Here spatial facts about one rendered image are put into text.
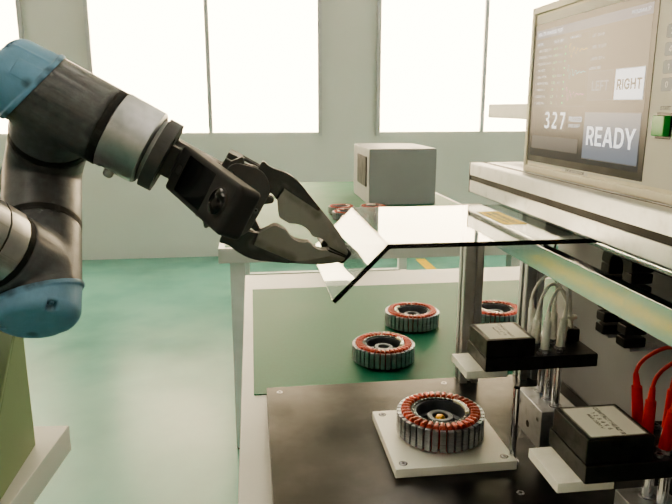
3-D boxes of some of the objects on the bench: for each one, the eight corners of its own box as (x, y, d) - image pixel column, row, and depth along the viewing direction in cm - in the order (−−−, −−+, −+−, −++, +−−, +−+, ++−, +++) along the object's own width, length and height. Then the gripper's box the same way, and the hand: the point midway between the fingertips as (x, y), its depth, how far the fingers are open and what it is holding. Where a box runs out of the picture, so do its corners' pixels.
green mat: (253, 395, 103) (253, 394, 103) (252, 290, 162) (252, 289, 162) (785, 365, 114) (785, 364, 114) (603, 277, 173) (603, 276, 173)
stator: (355, 373, 111) (356, 353, 110) (349, 349, 121) (349, 330, 121) (420, 371, 111) (420, 351, 111) (407, 347, 122) (408, 329, 122)
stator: (438, 318, 139) (439, 301, 139) (438, 335, 129) (439, 318, 128) (387, 315, 141) (387, 299, 140) (382, 332, 130) (382, 315, 130)
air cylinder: (538, 451, 82) (541, 411, 81) (514, 423, 89) (517, 386, 88) (575, 448, 83) (579, 408, 81) (549, 420, 90) (552, 384, 89)
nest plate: (395, 478, 76) (395, 469, 76) (372, 419, 90) (372, 410, 90) (516, 469, 78) (517, 460, 77) (474, 412, 92) (475, 404, 92)
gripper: (181, 109, 66) (357, 207, 71) (142, 186, 67) (317, 277, 72) (171, 110, 58) (372, 221, 62) (126, 197, 59) (326, 300, 64)
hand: (336, 251), depth 64 cm, fingers closed
